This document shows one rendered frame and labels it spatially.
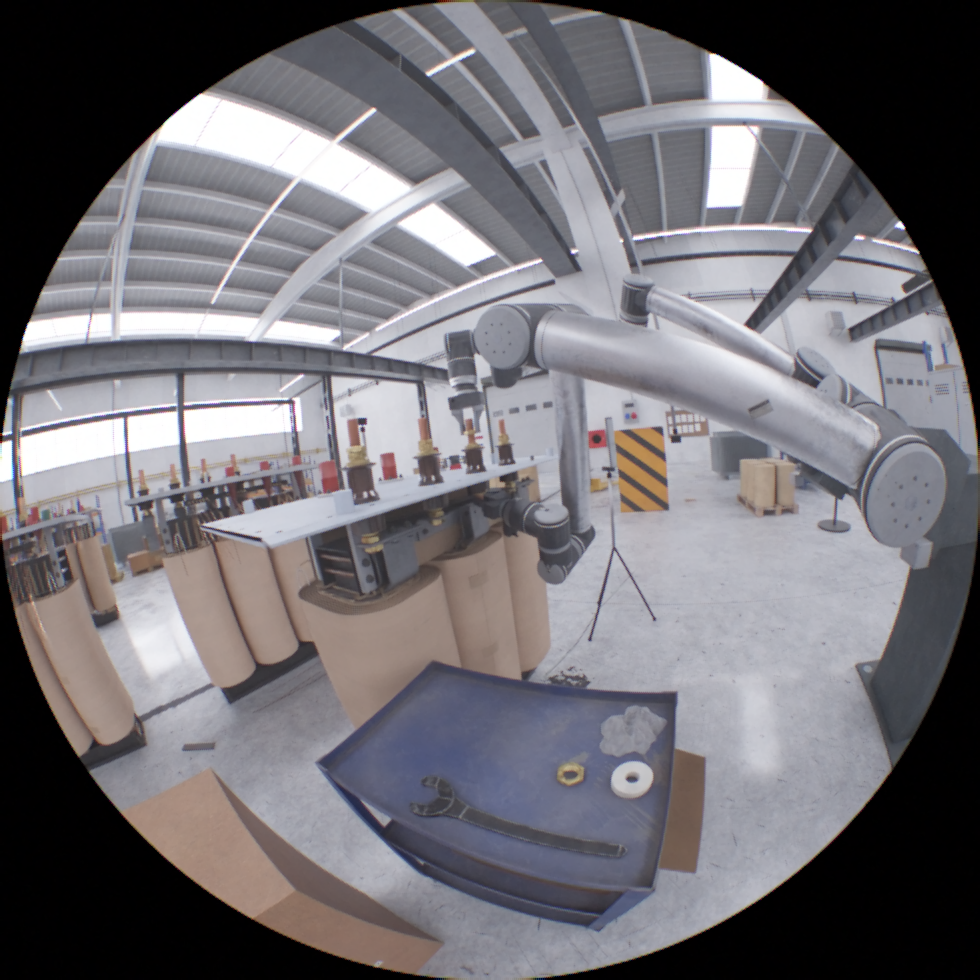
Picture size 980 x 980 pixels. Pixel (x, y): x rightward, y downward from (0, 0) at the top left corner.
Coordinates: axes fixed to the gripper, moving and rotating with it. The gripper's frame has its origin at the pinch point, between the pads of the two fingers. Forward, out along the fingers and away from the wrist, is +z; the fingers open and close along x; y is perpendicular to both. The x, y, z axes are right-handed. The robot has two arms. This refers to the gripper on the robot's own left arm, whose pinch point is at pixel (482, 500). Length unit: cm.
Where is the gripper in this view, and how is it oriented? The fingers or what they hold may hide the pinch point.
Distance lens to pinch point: 122.9
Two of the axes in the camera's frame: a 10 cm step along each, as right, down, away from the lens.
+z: -6.6, -2.1, 7.2
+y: 0.0, -9.6, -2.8
